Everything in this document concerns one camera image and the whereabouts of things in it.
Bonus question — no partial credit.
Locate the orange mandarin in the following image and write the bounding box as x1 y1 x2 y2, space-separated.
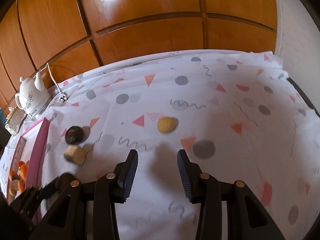
20 164 28 181
9 171 18 181

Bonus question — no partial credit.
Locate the wooden log block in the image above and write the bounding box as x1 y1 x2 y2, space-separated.
64 145 86 166

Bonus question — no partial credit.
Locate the red tomato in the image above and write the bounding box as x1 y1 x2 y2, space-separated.
18 161 25 170

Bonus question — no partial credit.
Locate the small yellow round fruit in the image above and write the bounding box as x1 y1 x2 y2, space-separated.
157 116 178 134

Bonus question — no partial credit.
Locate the small beige ball in tray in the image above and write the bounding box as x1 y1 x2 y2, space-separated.
9 187 17 197

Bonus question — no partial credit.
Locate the pink shallow box tray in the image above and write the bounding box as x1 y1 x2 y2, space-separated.
5 118 50 204

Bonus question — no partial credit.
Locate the orange carrot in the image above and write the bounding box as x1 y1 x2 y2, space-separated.
17 179 25 193

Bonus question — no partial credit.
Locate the wooden block in tray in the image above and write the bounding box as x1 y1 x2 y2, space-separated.
10 175 20 192

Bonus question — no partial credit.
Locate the orange mandarin in tray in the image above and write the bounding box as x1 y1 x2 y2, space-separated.
9 171 18 181

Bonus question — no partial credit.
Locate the dark round chocolate pastry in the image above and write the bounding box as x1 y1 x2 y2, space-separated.
65 126 84 145

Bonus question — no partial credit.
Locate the woven tissue box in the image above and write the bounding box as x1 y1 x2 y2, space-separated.
4 106 27 135

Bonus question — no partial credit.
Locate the white ceramic electric kettle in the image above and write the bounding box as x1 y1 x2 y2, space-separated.
15 72 50 119

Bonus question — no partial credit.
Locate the patterned white tablecloth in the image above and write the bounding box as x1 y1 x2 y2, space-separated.
0 49 320 240

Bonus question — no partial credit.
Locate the wooden panelled cabinet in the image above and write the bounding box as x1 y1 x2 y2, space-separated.
1 0 278 114

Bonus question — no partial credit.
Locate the white kettle power cord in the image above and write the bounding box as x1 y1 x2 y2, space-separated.
37 62 69 103

